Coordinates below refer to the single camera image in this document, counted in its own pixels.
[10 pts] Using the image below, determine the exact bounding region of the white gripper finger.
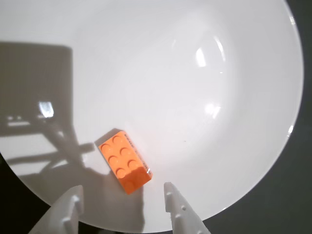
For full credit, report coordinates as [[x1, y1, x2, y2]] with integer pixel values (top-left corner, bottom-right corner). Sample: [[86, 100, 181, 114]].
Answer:
[[27, 184, 85, 234], [163, 181, 212, 234]]

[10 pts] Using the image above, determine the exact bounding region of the white round plate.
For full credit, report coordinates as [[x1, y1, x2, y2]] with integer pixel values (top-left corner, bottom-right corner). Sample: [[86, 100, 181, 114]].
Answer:
[[0, 0, 304, 234]]

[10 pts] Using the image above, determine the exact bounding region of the orange lego block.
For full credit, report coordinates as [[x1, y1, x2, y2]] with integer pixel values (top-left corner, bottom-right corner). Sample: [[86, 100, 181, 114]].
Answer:
[[97, 130, 153, 195]]

